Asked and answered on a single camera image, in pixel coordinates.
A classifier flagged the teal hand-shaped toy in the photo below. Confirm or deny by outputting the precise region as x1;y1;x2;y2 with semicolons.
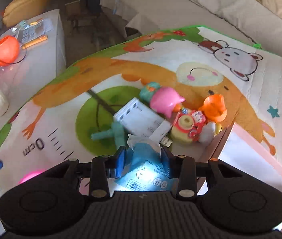
91;122;129;147

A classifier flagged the printed booklet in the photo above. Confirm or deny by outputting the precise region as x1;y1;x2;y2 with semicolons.
16;17;54;43

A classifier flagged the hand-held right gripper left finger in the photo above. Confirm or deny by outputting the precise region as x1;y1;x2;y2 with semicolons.
45;146;127;201

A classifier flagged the yellow chair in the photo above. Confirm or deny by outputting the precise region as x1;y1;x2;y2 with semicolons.
2;0;64;28

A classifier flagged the white battery charger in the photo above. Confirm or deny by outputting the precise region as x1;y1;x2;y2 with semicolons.
113;98;174;148

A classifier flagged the orange plastic cup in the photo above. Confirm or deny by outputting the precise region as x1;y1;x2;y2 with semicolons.
198;94;227;123

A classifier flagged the pink cardboard box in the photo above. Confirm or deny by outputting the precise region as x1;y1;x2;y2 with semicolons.
198;122;282;239

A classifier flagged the orange pen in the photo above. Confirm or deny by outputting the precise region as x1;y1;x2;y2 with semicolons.
21;35;48;50

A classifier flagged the small teal toy figure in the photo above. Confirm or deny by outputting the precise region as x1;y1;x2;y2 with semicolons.
140;82;162;102

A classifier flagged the blue tissue packet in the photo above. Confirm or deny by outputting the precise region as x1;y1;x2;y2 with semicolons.
115;134;181;192

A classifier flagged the pink pig toy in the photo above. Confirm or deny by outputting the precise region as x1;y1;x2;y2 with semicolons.
149;87;186;119

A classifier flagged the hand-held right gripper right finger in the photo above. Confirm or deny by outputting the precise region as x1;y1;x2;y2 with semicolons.
160;146;236;201

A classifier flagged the pink plastic basket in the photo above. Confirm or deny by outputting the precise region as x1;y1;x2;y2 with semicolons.
19;169;47;185

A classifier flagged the red cat keychain with bell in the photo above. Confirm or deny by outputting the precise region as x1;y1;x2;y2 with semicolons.
172;108;207;142

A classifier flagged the orange pumpkin bucket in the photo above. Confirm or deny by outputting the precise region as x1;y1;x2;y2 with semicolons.
0;35;28;67

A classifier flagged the white desk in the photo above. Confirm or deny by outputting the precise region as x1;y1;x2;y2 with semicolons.
0;9;66;155

